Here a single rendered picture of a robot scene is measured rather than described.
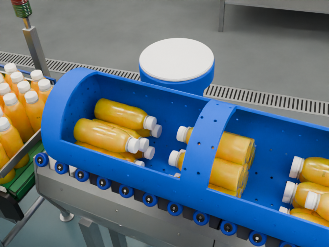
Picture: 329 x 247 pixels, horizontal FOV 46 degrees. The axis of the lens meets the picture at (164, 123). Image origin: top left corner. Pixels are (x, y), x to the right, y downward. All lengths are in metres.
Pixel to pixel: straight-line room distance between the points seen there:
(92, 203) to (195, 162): 0.45
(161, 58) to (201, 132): 0.63
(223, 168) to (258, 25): 2.98
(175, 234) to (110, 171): 0.27
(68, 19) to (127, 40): 0.78
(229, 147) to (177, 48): 0.66
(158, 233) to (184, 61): 0.63
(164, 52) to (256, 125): 0.56
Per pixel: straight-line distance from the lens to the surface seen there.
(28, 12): 1.60
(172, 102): 1.12
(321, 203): 0.92
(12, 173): 1.30
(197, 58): 1.44
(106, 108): 1.12
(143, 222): 1.15
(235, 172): 0.92
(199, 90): 1.40
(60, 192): 1.27
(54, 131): 1.03
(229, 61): 3.28
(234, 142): 0.93
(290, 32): 3.75
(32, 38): 1.65
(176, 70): 1.38
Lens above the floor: 1.83
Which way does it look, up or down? 43 degrees down
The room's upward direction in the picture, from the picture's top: 4 degrees counter-clockwise
